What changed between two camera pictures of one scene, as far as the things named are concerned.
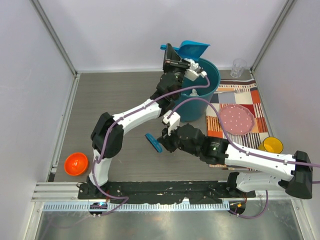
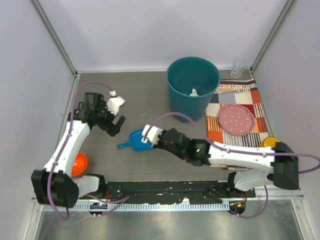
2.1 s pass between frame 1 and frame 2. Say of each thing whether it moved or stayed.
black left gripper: moved
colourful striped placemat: stayed
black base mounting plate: stayed
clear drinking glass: stayed
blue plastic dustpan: moved
